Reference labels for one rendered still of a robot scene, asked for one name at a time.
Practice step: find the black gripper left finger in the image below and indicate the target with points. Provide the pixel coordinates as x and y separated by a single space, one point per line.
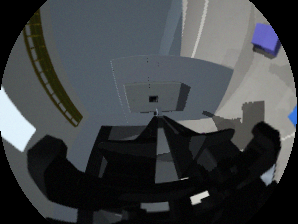
143 148

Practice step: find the blue flat square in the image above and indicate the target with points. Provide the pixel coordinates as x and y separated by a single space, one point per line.
293 117

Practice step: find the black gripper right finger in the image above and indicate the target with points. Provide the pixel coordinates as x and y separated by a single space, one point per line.
187 145

